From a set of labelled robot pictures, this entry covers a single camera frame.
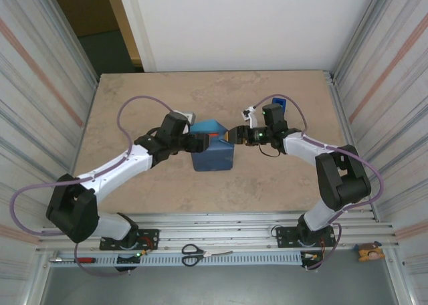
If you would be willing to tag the blue wrapping paper sheet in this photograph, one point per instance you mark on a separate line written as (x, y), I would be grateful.
(214, 154)

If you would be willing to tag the blue tape dispenser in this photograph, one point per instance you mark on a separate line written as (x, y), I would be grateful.
(279, 102)

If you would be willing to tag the black electronics module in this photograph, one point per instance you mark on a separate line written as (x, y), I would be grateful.
(127, 259)
(311, 257)

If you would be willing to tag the brown wooden door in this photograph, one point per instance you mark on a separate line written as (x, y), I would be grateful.
(83, 7)

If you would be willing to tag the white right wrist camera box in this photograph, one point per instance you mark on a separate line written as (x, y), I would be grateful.
(251, 116)

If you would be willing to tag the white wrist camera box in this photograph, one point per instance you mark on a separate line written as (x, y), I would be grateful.
(187, 116)
(251, 116)

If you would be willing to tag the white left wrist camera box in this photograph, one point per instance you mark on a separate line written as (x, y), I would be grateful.
(187, 116)

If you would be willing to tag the aluminium rail frame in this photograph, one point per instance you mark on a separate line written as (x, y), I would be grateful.
(217, 224)

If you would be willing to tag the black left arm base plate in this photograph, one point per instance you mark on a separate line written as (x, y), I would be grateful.
(150, 234)

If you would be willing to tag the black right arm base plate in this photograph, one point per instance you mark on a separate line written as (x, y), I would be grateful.
(284, 238)

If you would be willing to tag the tan wooden door frame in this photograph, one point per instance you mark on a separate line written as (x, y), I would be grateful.
(124, 27)

